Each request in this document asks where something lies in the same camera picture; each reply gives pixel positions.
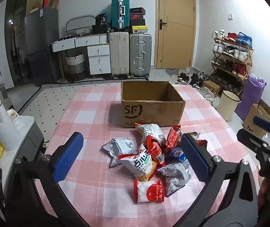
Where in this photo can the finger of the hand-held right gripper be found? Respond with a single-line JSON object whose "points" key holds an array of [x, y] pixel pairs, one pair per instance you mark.
{"points": [[251, 140], [264, 123]]}

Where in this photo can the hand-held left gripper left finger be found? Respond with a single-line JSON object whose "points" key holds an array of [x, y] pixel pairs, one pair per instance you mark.
{"points": [[68, 157]]}

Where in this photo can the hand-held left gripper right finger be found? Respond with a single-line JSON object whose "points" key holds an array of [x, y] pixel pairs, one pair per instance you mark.
{"points": [[194, 158]]}

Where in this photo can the blue snack packet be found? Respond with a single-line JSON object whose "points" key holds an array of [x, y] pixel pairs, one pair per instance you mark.
{"points": [[177, 155]]}

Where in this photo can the clear cake packet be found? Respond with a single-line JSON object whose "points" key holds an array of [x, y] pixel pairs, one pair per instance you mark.
{"points": [[196, 135]]}

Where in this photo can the silver grey snack packet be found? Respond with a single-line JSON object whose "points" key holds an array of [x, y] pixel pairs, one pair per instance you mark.
{"points": [[119, 147], [175, 173]]}

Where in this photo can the purple gift bag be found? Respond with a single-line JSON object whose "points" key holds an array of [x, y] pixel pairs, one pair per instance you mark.
{"points": [[251, 97]]}

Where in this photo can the cream trash bin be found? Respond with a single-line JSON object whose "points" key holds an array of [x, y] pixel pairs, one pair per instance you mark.
{"points": [[227, 105]]}

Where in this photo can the grey cabinet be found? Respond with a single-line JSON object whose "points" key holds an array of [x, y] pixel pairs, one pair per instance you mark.
{"points": [[28, 137]]}

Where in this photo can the pink checked tablecloth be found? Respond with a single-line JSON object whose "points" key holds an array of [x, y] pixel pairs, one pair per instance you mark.
{"points": [[90, 113]]}

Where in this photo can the dotted floor rug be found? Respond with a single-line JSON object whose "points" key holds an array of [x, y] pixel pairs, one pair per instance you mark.
{"points": [[54, 99]]}

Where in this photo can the striped woven bag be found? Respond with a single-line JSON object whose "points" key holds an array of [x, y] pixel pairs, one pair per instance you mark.
{"points": [[207, 94]]}

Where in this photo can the small brown cardboard box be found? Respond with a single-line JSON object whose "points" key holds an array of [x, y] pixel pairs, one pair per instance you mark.
{"points": [[211, 87]]}

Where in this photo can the white cup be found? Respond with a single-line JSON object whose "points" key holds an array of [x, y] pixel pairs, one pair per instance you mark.
{"points": [[14, 118]]}

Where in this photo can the white kettle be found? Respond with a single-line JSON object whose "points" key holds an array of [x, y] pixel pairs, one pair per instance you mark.
{"points": [[2, 127]]}

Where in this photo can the wooden shoe rack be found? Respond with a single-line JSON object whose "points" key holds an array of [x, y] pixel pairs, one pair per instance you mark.
{"points": [[229, 58]]}

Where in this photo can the pile of floor shoes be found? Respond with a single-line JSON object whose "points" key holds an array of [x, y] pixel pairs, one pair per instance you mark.
{"points": [[191, 76]]}

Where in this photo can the grey door mat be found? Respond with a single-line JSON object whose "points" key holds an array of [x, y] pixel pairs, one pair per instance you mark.
{"points": [[171, 74]]}

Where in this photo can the woven laundry basket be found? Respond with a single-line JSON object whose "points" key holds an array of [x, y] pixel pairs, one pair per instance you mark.
{"points": [[75, 66]]}

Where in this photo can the white drawer dresser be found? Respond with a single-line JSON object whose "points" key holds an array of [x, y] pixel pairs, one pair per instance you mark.
{"points": [[97, 56]]}

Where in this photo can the dark grey refrigerator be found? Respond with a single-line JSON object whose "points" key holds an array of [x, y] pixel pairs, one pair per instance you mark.
{"points": [[42, 45]]}

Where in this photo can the beige suitcase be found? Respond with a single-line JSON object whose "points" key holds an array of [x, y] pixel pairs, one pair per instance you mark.
{"points": [[118, 52]]}

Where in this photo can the silver suitcase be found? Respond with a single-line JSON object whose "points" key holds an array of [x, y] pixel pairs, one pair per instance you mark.
{"points": [[140, 54]]}

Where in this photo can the wooden door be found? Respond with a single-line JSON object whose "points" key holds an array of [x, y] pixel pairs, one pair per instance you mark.
{"points": [[175, 23]]}

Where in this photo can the black bag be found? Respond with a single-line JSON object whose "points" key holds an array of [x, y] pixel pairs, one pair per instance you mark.
{"points": [[101, 20]]}

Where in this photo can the red shoebox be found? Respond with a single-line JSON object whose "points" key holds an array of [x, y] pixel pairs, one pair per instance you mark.
{"points": [[136, 16]]}

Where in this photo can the teal suitcase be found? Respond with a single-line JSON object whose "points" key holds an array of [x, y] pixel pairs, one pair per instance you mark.
{"points": [[120, 11]]}

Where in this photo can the brown paper bag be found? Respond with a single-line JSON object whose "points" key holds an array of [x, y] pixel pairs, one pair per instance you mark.
{"points": [[54, 0]]}

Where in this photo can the black shoebox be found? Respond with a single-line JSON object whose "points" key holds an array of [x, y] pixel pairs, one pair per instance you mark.
{"points": [[137, 10]]}

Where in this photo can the grey metal frame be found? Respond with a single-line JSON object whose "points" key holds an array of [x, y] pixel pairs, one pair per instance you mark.
{"points": [[78, 20]]}

